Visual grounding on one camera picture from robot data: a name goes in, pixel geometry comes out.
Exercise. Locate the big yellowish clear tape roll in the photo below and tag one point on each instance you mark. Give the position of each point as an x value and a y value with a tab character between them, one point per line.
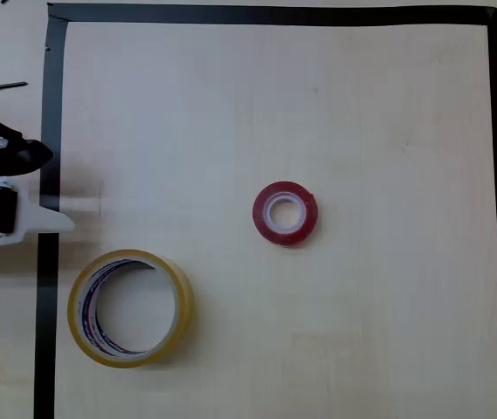
78	323

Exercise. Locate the small red tape roll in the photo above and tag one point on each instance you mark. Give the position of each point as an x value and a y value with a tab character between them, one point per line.
287	233

